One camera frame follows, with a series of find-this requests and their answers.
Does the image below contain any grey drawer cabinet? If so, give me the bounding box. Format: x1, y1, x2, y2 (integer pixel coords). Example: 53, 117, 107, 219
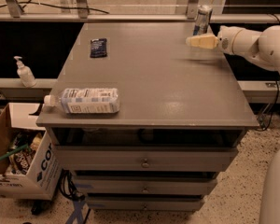
37, 22, 258, 211

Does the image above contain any cardboard box with snacks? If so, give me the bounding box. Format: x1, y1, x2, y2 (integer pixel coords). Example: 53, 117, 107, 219
0, 103, 61, 200

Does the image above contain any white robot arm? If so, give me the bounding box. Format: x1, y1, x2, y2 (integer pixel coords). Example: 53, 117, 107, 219
186, 25, 280, 224

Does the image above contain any white pump dispenser bottle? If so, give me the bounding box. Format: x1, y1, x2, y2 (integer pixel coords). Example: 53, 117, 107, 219
14, 56, 36, 88

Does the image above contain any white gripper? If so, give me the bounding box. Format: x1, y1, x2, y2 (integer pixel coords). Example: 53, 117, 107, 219
186, 25, 248, 55

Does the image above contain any redbull can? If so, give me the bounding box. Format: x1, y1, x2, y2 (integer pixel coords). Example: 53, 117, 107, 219
193, 5, 213, 35

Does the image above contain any blue rxbar blueberry wrapper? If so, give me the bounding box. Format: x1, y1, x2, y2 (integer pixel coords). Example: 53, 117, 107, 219
90, 38, 107, 58

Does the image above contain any green stick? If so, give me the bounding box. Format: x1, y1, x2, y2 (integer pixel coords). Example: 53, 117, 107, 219
0, 145, 30, 161

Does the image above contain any black floor cable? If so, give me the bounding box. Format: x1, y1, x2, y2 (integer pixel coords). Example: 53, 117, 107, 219
58, 170, 86, 202

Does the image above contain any clear plastic water bottle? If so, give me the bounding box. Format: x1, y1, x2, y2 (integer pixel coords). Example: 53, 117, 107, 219
44, 88, 120, 114

